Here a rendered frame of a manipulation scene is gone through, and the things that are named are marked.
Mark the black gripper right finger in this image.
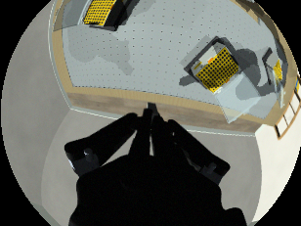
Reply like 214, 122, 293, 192
150, 103, 231, 196

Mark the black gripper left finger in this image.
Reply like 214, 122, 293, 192
64, 102, 153, 195

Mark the yellow pipette tip rack plate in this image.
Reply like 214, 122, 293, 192
274, 61, 282, 80
84, 0, 115, 25

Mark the yellow tip rack with holes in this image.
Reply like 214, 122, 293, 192
196, 47, 239, 92

